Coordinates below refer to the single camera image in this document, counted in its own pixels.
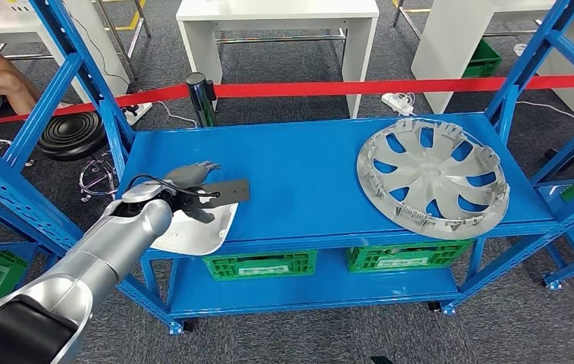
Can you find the white panel table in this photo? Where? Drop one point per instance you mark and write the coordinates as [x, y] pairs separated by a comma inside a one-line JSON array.
[[442, 60], [276, 7], [0, 22]]

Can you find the white plastic body panel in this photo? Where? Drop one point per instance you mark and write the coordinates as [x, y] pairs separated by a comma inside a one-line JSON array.
[[191, 236]]

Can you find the clear plastic cup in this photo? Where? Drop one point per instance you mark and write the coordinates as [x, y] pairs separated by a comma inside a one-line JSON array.
[[520, 50]]

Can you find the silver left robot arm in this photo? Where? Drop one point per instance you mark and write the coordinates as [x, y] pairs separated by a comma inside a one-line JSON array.
[[106, 251]]

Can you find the black stanchion post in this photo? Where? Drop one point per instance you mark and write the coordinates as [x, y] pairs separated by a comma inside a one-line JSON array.
[[200, 100]]

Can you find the silver wheel hubcap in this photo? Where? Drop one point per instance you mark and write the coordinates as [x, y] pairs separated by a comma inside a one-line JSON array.
[[432, 178]]

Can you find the red barrier belt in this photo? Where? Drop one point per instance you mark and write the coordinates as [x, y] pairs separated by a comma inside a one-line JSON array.
[[317, 89]]

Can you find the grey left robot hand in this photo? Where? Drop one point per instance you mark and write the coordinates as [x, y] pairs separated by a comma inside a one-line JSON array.
[[188, 176]]

